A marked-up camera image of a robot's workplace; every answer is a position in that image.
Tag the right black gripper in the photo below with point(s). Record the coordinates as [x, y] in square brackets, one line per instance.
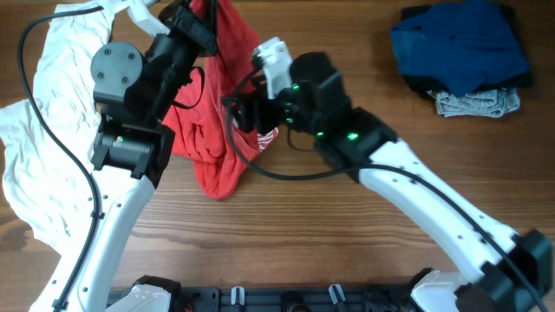
[242, 114]

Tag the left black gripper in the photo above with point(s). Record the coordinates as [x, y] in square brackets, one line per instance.
[193, 28]

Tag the red printed t-shirt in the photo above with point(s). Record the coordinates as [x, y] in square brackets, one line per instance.
[200, 134]

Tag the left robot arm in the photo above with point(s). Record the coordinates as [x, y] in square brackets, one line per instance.
[134, 91]

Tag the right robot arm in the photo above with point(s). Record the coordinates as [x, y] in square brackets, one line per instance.
[497, 269]

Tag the white t-shirt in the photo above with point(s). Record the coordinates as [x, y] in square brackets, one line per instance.
[44, 141]

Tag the folded blue garment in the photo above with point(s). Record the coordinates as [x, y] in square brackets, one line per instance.
[459, 43]

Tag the folded light grey garment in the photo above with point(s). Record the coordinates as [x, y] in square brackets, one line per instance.
[492, 104]

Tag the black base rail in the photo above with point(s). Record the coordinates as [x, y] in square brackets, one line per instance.
[372, 298]

